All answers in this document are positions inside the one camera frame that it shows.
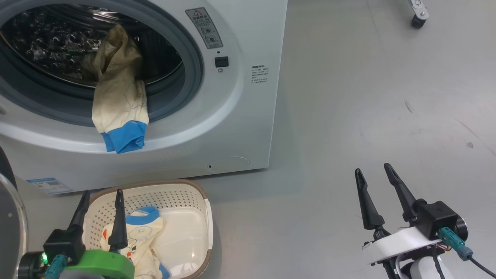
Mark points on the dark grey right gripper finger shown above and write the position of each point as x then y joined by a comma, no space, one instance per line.
370,213
403,193

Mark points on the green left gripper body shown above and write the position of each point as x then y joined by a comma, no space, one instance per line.
104,265

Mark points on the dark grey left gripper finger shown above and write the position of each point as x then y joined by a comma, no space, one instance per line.
118,228
81,215

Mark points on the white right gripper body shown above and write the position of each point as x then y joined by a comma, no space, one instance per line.
403,242

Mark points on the cream printed garment blue collar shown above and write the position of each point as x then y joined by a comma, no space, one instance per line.
145,236

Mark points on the grey washing machine door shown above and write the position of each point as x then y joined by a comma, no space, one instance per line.
11,232

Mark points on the cream garment with blue cuffs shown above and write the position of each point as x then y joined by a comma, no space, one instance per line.
120,104

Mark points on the white front-load washing machine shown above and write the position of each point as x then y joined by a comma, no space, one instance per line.
232,128

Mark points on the stainless steel washing machine drum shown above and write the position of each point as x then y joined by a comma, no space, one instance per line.
50,42

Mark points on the black door latch socket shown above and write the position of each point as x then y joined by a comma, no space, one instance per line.
221,62

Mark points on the blue energy label sticker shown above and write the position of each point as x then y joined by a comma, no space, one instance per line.
50,185

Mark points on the cream perforated laundry basket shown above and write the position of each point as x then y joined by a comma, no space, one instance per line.
186,232

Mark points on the round drain filter cover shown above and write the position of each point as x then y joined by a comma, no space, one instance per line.
230,164

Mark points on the small printed text label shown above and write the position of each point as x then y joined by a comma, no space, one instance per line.
260,74

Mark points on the grey caster foot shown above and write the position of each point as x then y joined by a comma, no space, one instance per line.
418,13

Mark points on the grey warning sticker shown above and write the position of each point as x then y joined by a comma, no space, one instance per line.
204,28

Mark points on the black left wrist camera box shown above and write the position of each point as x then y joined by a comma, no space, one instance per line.
64,244

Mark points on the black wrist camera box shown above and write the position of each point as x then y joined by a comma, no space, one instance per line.
64,244
438,217

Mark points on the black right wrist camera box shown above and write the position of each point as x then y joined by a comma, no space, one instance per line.
438,217

